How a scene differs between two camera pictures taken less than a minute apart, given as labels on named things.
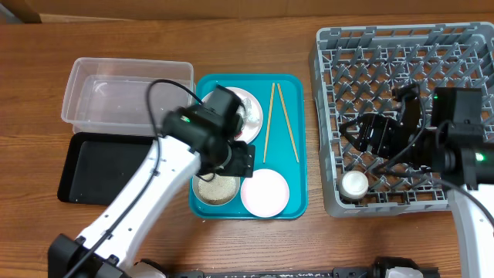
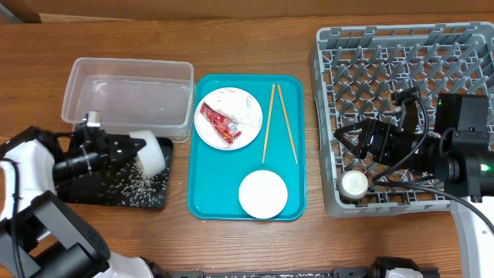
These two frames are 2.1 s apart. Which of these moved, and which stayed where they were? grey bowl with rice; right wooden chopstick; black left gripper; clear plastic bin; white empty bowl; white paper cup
Moved: black left gripper; grey bowl with rice
Stayed: white paper cup; right wooden chopstick; clear plastic bin; white empty bowl
